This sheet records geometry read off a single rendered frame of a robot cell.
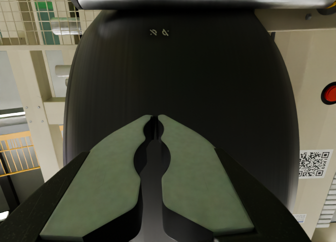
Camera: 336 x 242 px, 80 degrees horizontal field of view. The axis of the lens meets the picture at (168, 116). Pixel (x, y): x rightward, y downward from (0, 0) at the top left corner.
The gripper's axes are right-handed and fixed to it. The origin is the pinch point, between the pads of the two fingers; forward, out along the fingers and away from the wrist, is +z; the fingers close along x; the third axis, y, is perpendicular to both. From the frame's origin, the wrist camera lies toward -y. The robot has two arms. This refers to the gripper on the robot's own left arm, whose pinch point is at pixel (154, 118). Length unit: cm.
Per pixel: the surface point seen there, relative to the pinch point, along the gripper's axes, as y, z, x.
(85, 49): -1.5, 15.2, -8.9
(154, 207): 12.3, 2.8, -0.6
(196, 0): -6.8, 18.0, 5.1
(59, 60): 183, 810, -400
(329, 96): 8.9, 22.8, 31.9
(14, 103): 323, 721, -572
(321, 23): -3.9, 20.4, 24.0
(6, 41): 5, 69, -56
